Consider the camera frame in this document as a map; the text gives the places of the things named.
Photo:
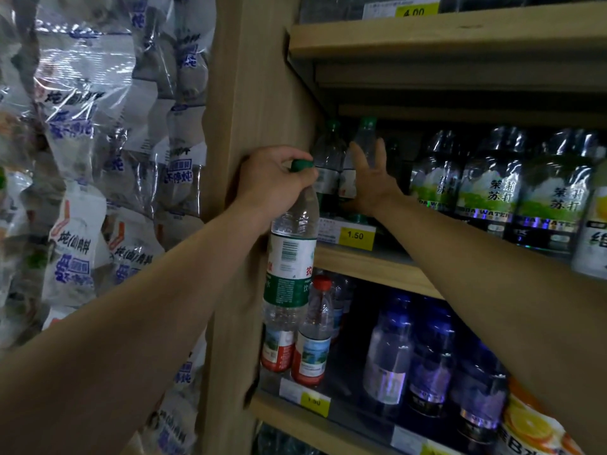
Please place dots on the person's right hand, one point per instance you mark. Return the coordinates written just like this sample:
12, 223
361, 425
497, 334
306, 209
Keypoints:
377, 191

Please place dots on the person's left hand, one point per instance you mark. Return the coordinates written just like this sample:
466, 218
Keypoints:
265, 184

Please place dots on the person's left thumb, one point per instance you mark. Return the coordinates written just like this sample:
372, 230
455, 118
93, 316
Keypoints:
306, 177

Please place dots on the person's right fingers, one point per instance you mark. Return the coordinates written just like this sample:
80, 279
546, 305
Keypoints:
361, 163

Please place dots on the person's left forearm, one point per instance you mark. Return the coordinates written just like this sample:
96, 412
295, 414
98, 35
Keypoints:
118, 336

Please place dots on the person's right forearm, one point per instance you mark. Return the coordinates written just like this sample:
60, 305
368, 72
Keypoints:
498, 289

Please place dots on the green cap clear bottle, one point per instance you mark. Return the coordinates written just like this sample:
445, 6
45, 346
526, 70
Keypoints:
364, 137
328, 161

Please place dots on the yellow white price tag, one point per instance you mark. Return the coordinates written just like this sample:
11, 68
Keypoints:
348, 233
306, 398
412, 443
403, 8

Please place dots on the green label soda water bottle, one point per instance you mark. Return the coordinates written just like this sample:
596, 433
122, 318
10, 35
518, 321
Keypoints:
434, 177
491, 189
555, 198

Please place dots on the wooden shelf unit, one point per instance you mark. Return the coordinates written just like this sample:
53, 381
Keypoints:
246, 89

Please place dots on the red cap water bottle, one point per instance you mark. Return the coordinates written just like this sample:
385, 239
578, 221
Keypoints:
340, 298
314, 336
279, 341

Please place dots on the blue tinted water bottle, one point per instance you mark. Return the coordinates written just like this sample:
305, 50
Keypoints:
391, 350
431, 360
479, 393

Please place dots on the pile of clear printed packets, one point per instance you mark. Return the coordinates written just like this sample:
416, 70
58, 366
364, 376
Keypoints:
95, 137

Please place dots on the white label drink bottle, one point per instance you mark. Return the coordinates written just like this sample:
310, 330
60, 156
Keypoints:
592, 232

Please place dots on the orange print drink bottle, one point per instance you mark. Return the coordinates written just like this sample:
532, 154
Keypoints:
531, 426

